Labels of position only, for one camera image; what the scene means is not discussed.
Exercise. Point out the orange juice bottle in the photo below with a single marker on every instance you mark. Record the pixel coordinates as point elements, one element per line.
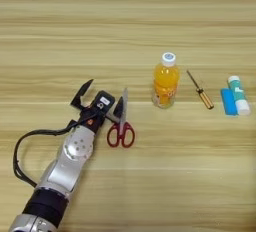
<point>165,82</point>

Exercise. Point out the white teal glue stick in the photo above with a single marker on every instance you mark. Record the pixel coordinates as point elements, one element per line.
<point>239,96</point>

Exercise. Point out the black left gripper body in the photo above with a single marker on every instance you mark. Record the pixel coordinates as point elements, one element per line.
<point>91,119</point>

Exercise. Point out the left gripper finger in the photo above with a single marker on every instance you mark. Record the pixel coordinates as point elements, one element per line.
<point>80,97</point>
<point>118,109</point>

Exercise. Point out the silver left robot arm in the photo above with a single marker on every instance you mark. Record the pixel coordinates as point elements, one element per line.
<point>71,162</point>

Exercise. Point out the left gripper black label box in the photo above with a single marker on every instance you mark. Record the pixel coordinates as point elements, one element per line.
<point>103,101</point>

